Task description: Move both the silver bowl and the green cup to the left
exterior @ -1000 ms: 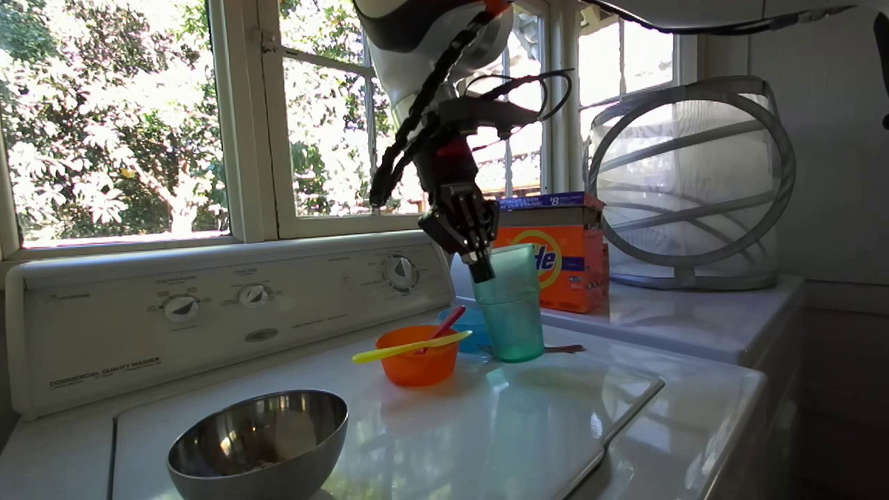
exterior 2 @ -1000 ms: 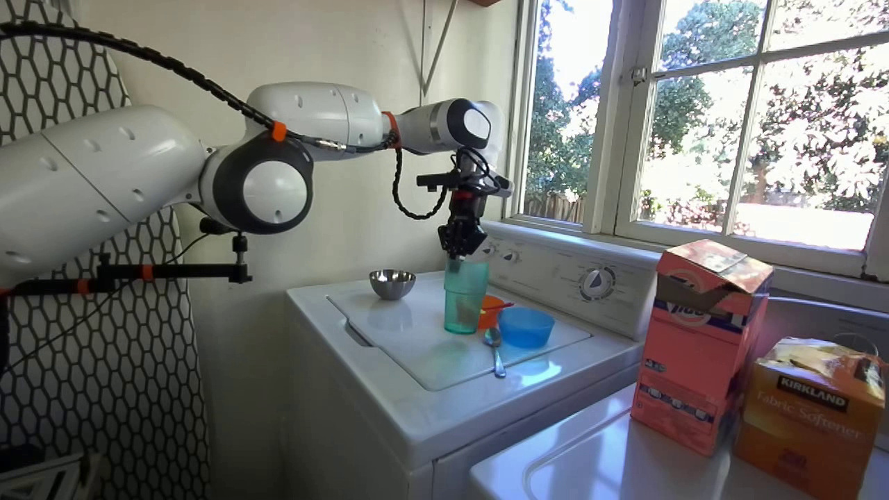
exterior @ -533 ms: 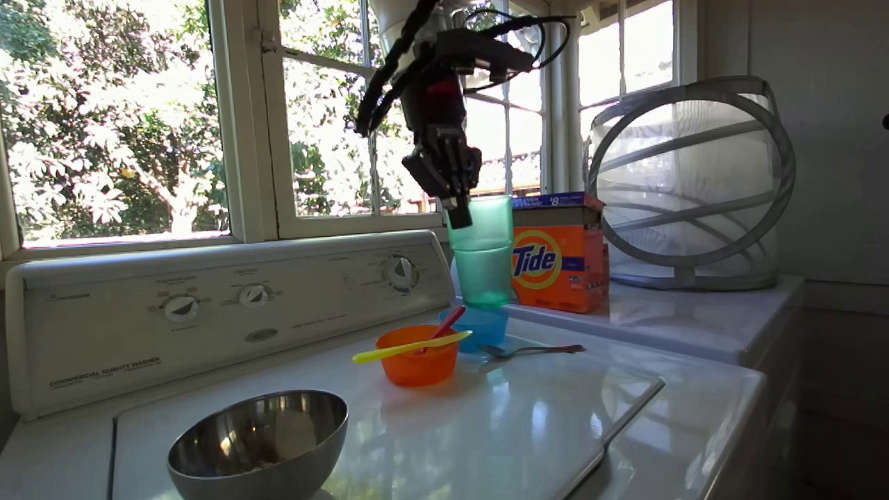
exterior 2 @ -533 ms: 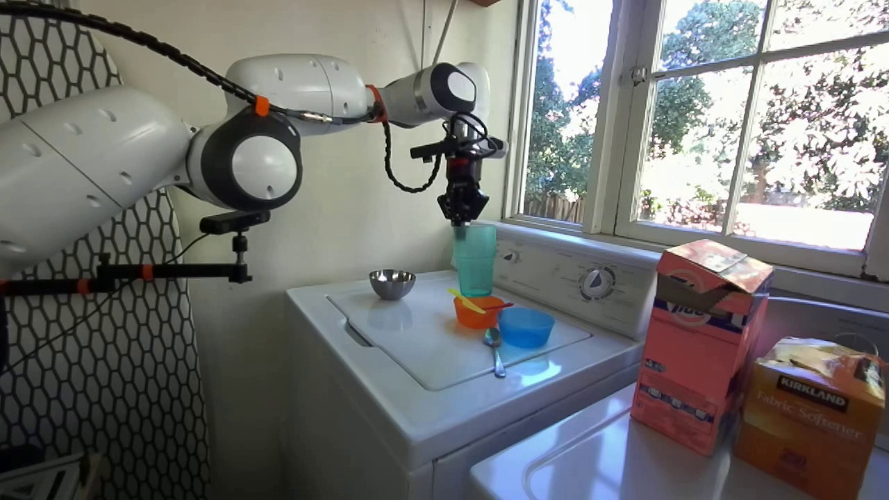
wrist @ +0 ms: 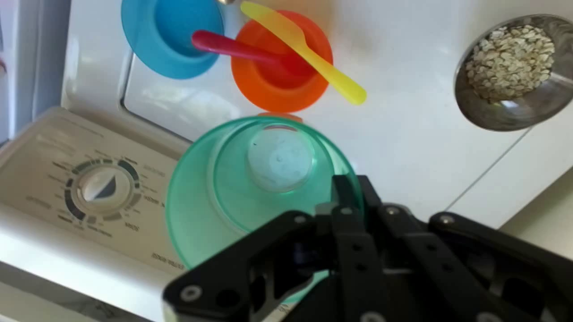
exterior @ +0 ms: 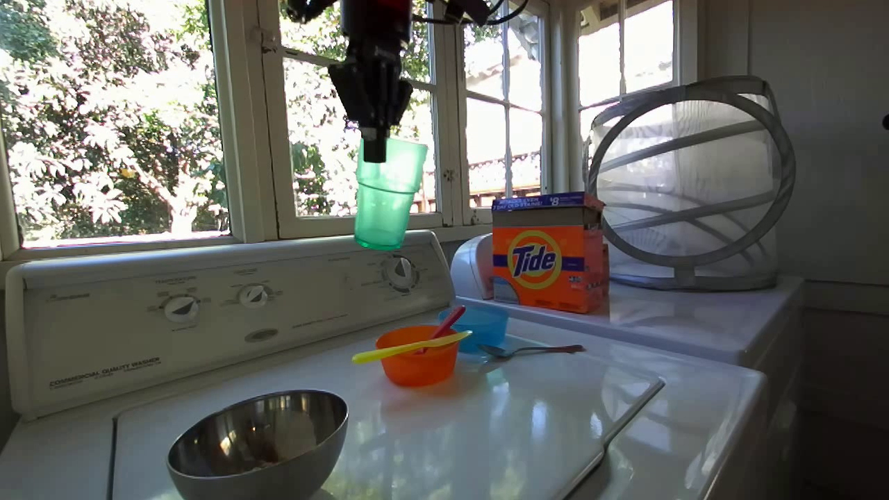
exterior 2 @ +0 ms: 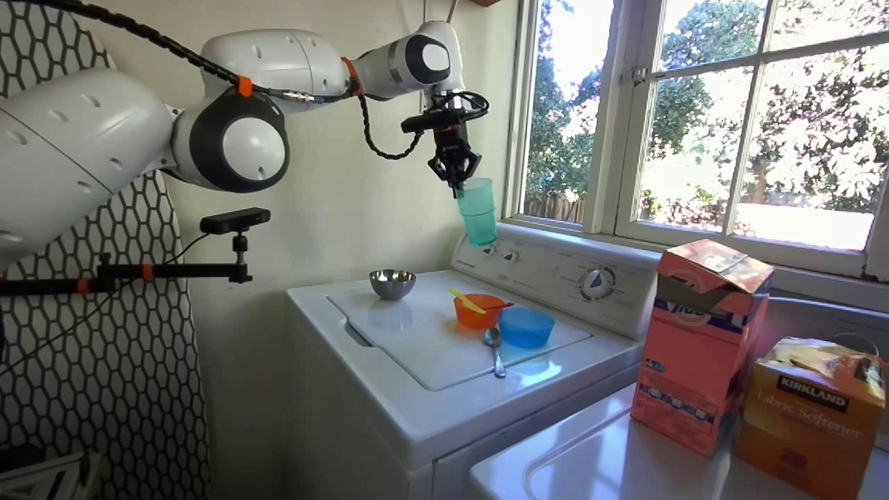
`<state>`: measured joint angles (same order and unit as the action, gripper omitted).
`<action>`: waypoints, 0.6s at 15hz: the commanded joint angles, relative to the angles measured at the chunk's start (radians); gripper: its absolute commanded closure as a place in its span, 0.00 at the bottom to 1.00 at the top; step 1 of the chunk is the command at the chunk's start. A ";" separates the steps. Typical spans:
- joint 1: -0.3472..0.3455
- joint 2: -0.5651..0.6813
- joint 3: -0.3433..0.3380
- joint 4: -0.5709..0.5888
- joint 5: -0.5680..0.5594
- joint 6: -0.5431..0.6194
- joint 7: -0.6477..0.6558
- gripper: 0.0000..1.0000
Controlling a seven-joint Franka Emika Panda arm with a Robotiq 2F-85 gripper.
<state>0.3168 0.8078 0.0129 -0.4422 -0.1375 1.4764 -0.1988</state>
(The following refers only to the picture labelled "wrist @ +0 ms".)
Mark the blue plastic bowl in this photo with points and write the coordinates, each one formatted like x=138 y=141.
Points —
x=162 y=41

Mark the red plastic spoon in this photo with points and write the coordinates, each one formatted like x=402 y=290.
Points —
x=226 y=45

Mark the white washer lid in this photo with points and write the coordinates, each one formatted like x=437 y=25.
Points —
x=405 y=118

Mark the white washing machine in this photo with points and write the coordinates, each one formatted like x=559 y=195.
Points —
x=36 y=179

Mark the orange plastic bowl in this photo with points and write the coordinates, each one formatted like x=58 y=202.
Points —
x=269 y=90

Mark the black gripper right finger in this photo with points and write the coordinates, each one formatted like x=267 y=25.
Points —
x=454 y=268

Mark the green translucent plastic cup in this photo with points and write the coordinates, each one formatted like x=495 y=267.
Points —
x=208 y=202

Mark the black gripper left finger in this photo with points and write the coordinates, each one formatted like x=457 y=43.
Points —
x=269 y=261

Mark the yellow plastic spoon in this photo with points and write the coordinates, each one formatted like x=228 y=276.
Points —
x=323 y=63

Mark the white dryer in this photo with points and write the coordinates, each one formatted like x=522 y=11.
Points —
x=29 y=59

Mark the silver metal bowl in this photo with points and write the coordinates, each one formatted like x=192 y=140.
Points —
x=513 y=90

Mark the large washer timer dial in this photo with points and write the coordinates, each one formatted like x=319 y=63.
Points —
x=101 y=190

